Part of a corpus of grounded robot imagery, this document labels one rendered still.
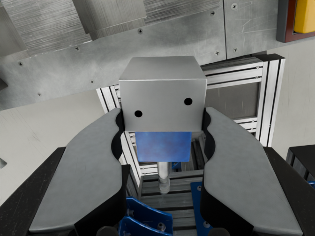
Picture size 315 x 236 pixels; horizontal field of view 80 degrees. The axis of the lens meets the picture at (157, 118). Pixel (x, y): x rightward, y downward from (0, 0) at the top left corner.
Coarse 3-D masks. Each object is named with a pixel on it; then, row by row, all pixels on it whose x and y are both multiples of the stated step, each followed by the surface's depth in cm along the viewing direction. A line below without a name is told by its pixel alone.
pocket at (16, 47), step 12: (0, 12) 18; (0, 24) 18; (12, 24) 18; (0, 36) 19; (12, 36) 19; (0, 48) 19; (12, 48) 19; (24, 48) 19; (0, 60) 19; (12, 60) 19
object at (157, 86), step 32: (128, 64) 13; (160, 64) 13; (192, 64) 13; (128, 96) 11; (160, 96) 11; (192, 96) 11; (128, 128) 12; (160, 128) 12; (192, 128) 12; (160, 160) 15; (160, 192) 19
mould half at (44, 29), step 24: (0, 0) 15; (24, 0) 15; (48, 0) 15; (144, 0) 14; (168, 0) 14; (192, 0) 14; (216, 0) 14; (24, 24) 16; (48, 24) 16; (72, 24) 15; (48, 48) 16
